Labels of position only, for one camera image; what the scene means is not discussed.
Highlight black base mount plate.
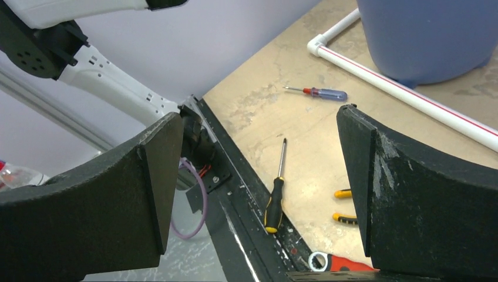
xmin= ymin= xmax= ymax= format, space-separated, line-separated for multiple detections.
xmin=167 ymin=99 xmax=311 ymax=281

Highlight blue plastic bin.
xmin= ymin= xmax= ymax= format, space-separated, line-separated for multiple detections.
xmin=357 ymin=0 xmax=497 ymax=88

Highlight yellow handle pliers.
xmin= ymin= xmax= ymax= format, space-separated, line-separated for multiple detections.
xmin=332 ymin=189 xmax=358 ymax=226

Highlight white PVC pipe frame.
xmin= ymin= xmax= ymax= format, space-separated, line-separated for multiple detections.
xmin=307 ymin=9 xmax=497 ymax=152

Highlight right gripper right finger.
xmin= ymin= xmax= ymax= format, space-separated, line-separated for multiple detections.
xmin=337 ymin=104 xmax=497 ymax=278

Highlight red adjustable wrench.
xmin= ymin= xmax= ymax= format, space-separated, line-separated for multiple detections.
xmin=308 ymin=251 xmax=377 ymax=272

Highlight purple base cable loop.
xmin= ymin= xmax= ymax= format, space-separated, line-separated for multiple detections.
xmin=170 ymin=157 xmax=209 ymax=240

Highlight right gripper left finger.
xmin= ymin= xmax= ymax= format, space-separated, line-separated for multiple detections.
xmin=1 ymin=113 xmax=183 ymax=281

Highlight yellow black screwdriver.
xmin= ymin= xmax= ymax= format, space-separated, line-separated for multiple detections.
xmin=264 ymin=138 xmax=287 ymax=234

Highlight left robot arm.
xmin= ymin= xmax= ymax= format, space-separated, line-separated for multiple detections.
xmin=1 ymin=1 xmax=182 ymax=126

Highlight red cap crushed bottle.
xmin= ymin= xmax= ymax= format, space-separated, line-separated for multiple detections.
xmin=1 ymin=160 xmax=49 ymax=192

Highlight blue handle small screwdriver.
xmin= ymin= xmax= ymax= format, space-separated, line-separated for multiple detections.
xmin=283 ymin=86 xmax=348 ymax=102

